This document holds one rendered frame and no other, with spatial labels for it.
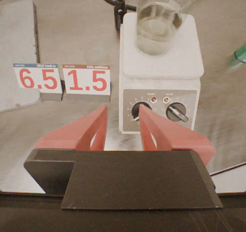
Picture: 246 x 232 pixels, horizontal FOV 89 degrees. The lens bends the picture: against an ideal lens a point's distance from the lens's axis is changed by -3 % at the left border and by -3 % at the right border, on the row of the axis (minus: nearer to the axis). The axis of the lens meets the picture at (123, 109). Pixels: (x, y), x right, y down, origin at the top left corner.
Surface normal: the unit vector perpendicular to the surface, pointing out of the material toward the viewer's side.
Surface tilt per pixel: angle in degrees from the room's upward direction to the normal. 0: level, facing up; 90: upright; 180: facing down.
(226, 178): 0
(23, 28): 0
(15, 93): 0
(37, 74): 40
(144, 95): 30
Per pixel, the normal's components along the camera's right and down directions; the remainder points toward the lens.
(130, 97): -0.01, 0.27
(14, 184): 0.00, -0.25
